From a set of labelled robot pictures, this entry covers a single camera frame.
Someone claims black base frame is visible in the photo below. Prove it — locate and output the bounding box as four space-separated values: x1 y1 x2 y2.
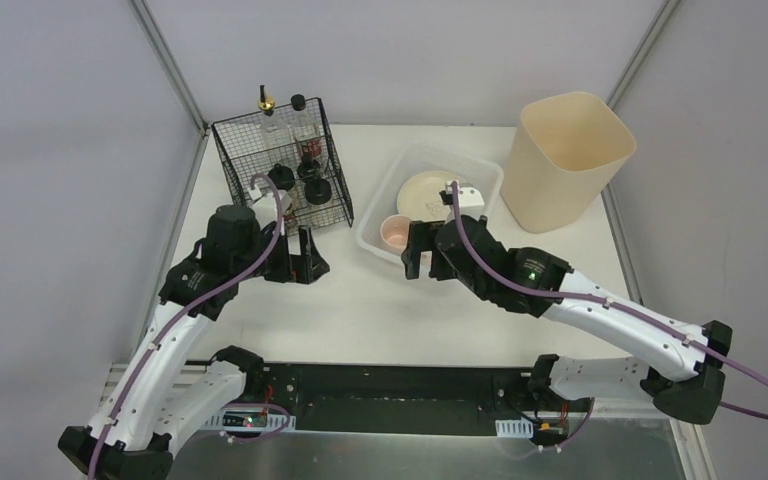
207 363 666 438

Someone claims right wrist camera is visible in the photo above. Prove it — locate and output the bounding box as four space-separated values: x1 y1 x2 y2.
440 181 486 222

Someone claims small dark spice jar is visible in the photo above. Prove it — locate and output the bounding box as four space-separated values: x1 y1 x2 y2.
283 198 297 221

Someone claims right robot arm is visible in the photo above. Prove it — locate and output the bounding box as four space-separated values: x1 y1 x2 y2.
401 216 733 425

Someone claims beige trash bin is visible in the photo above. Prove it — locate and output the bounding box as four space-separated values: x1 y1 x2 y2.
500 91 637 233

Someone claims black lid jar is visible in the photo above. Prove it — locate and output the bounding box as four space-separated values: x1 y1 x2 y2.
267 163 296 191
304 178 333 209
296 152 321 183

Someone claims gold cap oil bottle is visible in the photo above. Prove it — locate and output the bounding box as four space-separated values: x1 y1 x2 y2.
257 84 292 151

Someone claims red label sauce bottle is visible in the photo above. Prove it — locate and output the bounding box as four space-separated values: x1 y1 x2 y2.
290 94 322 160

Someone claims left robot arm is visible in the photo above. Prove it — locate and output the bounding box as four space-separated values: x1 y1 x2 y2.
58 205 330 479

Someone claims white plastic basket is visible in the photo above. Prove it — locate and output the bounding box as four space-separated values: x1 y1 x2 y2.
355 142 504 264

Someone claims cream plate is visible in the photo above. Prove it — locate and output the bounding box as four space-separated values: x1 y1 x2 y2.
396 170 460 222

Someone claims black wire rack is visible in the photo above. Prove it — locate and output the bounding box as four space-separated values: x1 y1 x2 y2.
211 97 355 233

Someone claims pink mug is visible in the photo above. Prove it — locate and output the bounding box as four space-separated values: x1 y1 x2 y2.
380 215 411 255

